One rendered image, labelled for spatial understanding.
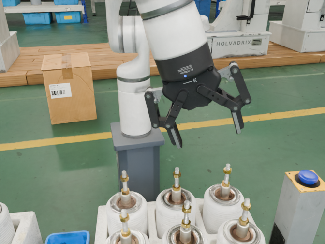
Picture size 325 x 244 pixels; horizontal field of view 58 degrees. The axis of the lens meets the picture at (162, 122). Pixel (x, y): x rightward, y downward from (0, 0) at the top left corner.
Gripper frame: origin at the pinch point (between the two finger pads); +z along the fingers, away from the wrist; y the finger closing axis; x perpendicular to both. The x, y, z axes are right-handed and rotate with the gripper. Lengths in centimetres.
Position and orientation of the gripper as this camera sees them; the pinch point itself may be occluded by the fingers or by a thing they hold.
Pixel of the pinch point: (207, 135)
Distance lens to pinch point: 46.1
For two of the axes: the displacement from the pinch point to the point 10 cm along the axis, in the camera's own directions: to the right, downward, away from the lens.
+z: 3.3, 8.5, 4.2
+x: 0.9, -4.7, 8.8
